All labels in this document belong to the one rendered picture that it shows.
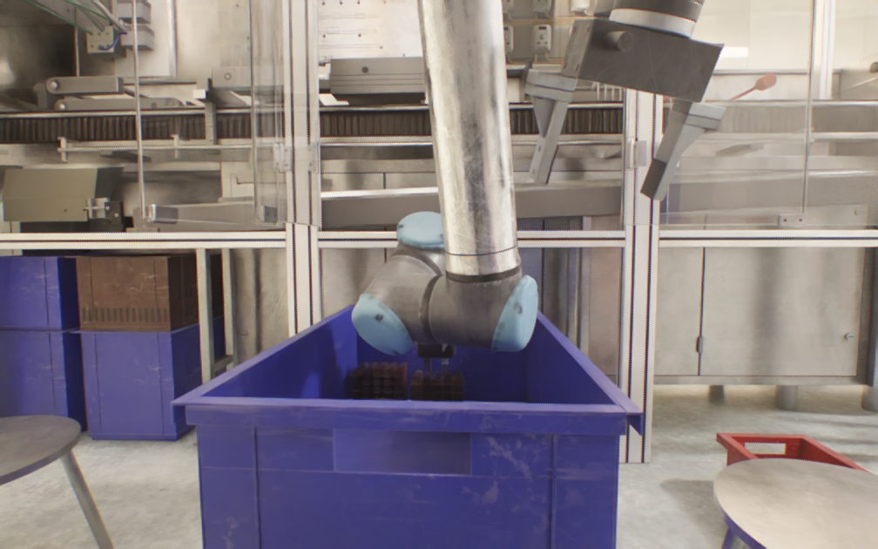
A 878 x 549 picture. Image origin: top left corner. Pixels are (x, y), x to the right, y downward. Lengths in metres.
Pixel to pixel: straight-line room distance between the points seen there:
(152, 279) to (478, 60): 1.17
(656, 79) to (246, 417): 0.48
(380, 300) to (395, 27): 1.42
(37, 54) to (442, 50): 2.08
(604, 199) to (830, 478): 0.74
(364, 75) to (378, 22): 0.51
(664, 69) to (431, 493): 0.44
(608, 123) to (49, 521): 1.65
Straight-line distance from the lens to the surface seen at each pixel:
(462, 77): 0.47
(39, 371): 1.72
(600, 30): 0.46
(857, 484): 0.84
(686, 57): 0.50
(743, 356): 1.75
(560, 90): 0.46
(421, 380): 0.91
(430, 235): 0.63
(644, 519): 1.11
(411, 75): 1.37
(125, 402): 1.58
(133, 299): 1.50
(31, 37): 2.45
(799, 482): 0.80
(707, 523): 1.15
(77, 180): 1.59
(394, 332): 0.56
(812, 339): 1.86
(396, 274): 0.59
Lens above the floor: 0.57
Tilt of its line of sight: 4 degrees down
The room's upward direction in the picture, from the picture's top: straight up
